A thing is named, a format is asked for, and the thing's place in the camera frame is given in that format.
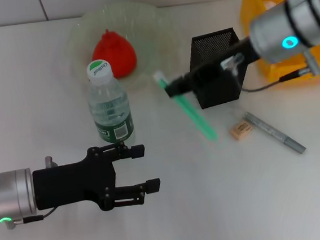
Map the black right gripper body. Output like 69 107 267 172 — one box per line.
185 36 262 91

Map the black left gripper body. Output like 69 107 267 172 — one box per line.
29 144 121 219

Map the green pen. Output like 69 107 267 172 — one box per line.
152 65 219 147

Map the clear green-label water bottle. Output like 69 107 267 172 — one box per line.
84 57 137 146

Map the small tan eraser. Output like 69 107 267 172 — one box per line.
228 120 253 142

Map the red-orange toy orange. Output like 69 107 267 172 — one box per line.
89 27 139 81

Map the black mesh pen holder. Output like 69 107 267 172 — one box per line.
186 27 252 111

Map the translucent green fruit bowl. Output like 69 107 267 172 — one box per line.
63 0 187 100

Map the silver grey pen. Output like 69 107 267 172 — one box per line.
243 106 308 160

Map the yellow plastic bin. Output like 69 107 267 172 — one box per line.
238 0 320 87

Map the grey right wrist cable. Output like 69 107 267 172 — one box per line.
237 49 320 94

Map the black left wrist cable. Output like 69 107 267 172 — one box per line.
4 206 59 231

